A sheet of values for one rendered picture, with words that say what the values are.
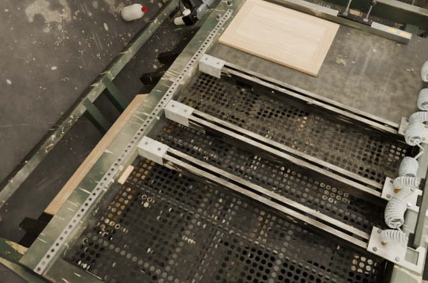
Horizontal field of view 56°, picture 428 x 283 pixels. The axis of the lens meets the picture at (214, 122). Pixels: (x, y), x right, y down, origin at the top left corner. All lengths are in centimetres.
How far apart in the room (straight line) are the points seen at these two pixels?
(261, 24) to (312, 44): 31
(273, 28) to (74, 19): 124
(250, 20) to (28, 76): 132
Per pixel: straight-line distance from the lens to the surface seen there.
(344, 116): 198
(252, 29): 236
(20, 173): 234
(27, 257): 170
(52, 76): 263
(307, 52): 228
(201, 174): 168
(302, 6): 255
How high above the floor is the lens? 230
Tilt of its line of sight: 40 degrees down
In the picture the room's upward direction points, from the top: 89 degrees clockwise
